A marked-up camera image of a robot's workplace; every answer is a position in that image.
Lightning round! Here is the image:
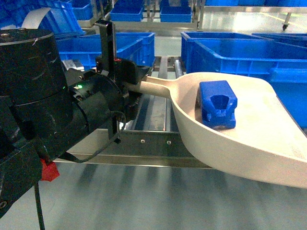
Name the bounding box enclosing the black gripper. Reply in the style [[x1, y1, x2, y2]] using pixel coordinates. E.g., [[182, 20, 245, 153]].
[[64, 58, 154, 135]]

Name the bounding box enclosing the blue plastic part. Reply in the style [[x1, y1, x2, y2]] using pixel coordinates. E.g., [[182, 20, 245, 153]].
[[198, 80, 237, 129]]

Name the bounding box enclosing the beige plastic scoop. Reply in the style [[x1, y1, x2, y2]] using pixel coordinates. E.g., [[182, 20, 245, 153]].
[[126, 72, 307, 188]]

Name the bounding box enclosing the steel shelf rack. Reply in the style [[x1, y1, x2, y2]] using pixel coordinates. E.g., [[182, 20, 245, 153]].
[[52, 0, 307, 171]]

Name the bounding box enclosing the blue storage bin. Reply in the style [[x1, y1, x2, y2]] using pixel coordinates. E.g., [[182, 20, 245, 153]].
[[181, 32, 307, 79], [159, 0, 192, 23], [110, 0, 144, 22], [57, 32, 155, 70]]

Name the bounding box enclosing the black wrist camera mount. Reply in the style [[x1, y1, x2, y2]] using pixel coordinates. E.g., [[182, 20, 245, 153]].
[[95, 19, 117, 80]]

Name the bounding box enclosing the black cable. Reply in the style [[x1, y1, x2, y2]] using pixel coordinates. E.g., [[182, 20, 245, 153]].
[[33, 111, 127, 230]]

